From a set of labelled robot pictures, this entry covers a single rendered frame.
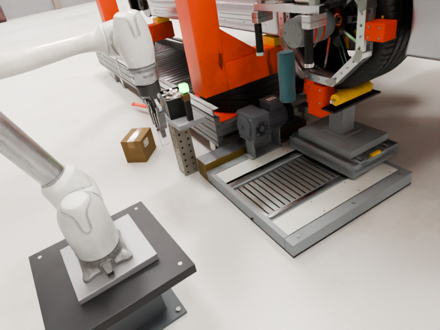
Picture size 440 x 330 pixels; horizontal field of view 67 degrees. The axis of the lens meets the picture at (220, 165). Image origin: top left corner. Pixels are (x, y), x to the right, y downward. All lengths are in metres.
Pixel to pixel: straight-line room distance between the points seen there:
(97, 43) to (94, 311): 0.86
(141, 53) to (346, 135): 1.32
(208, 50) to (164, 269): 1.17
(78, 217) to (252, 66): 1.35
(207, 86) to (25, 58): 1.10
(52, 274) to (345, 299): 1.12
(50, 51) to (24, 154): 0.36
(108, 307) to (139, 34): 0.85
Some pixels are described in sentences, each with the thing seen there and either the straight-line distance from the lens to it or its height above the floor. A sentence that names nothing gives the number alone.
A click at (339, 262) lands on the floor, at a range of 1.60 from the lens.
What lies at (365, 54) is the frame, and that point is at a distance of 1.60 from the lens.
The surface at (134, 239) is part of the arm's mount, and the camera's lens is 1.36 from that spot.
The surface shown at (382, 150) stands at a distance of 2.05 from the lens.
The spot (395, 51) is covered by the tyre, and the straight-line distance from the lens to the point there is 1.69.
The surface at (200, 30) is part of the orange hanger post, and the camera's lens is 1.86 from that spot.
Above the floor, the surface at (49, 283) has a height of 0.30.
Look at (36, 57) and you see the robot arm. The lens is 1.07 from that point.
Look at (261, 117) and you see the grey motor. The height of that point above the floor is 0.39.
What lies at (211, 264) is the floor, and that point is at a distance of 1.62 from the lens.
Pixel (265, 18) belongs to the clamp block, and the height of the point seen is 0.92.
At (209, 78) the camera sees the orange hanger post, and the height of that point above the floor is 0.63.
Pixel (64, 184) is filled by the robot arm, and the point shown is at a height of 0.60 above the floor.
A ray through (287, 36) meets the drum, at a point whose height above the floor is 0.83.
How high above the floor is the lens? 1.20
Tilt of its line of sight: 32 degrees down
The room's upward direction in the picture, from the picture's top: 10 degrees counter-clockwise
